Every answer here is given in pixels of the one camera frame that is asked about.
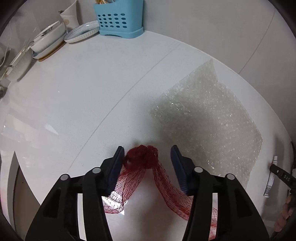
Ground clear bubble wrap sheet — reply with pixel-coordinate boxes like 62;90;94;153
149;58;263;193

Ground red mesh net bag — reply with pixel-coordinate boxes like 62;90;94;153
103;145;219;240

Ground person's right hand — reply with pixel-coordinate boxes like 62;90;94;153
274;194;295;233

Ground blue patterned plate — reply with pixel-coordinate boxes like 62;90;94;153
63;20;100;44

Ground blue plastic utensil holder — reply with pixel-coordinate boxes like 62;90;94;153
93;0;144;39

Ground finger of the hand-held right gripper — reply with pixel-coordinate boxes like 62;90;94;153
269;162;284;177

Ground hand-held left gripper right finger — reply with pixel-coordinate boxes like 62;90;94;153
170;145;270;241

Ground small white ointment tube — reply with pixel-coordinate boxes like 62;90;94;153
264;156;279;198

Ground white ceramic cup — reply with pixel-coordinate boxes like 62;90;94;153
60;0;80;28

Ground wooden trivet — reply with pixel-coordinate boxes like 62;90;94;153
35;42;66;62

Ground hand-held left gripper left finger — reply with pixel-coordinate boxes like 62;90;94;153
25;146;125;241

